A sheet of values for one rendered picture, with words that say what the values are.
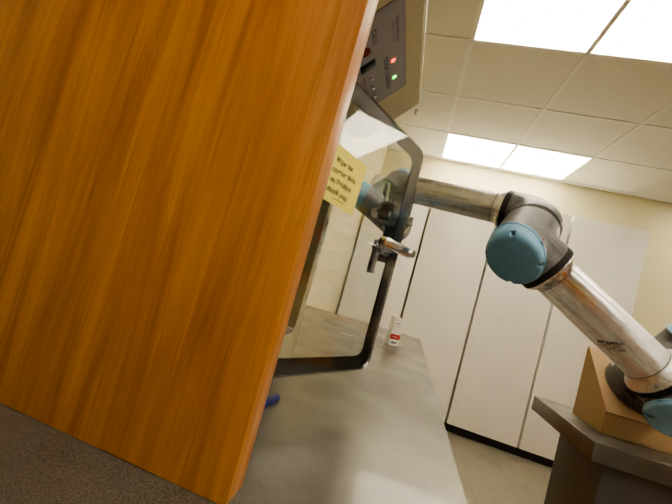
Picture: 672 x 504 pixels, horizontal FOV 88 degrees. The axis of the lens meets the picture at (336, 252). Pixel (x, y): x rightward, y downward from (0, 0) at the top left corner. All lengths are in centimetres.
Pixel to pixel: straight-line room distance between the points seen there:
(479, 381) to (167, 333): 339
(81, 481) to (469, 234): 340
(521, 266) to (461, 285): 273
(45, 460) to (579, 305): 81
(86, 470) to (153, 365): 9
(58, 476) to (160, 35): 38
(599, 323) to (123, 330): 79
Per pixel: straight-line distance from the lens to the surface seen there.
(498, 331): 358
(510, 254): 78
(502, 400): 369
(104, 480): 37
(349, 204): 50
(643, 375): 92
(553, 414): 117
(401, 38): 57
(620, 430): 114
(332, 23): 36
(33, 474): 37
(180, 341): 33
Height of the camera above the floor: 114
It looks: 3 degrees up
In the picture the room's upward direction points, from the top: 15 degrees clockwise
